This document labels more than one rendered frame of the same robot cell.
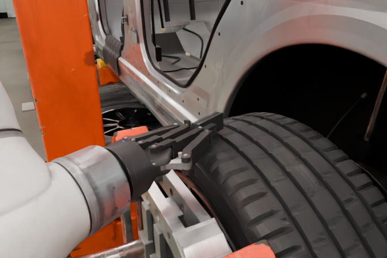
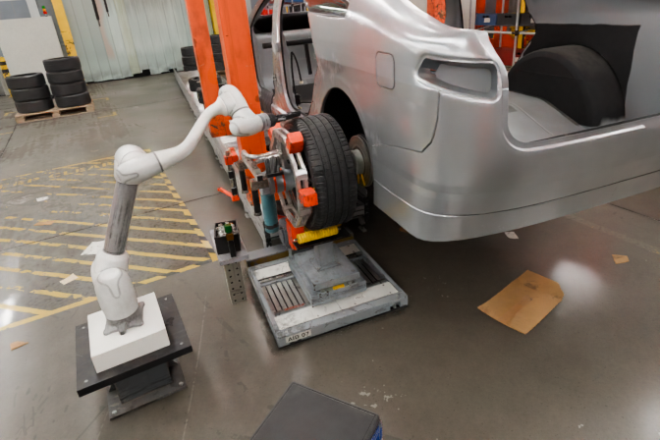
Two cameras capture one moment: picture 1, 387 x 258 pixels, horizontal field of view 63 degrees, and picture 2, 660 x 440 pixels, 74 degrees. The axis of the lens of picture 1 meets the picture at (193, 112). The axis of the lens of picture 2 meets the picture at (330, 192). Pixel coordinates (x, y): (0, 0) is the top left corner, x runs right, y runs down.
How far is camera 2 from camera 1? 200 cm
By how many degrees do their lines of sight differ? 7
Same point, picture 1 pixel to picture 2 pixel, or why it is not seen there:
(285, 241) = (307, 135)
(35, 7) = (238, 80)
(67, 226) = (258, 123)
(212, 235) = not seen: hidden behind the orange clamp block
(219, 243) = not seen: hidden behind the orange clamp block
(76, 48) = (251, 94)
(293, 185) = (314, 126)
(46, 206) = (255, 119)
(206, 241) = not seen: hidden behind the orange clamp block
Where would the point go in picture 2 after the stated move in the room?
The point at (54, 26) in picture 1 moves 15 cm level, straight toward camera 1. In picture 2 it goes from (244, 86) to (247, 90)
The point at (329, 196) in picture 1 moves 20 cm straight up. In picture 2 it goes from (323, 128) to (320, 89)
